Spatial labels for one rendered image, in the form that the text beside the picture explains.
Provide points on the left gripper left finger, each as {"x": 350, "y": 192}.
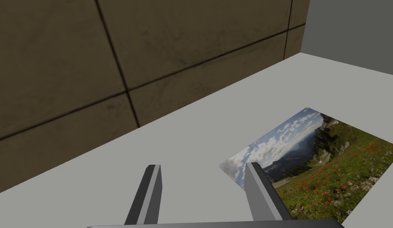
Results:
{"x": 146, "y": 199}

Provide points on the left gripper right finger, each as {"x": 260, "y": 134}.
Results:
{"x": 262, "y": 198}

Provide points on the landscape picture with red flowers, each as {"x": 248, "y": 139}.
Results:
{"x": 329, "y": 161}

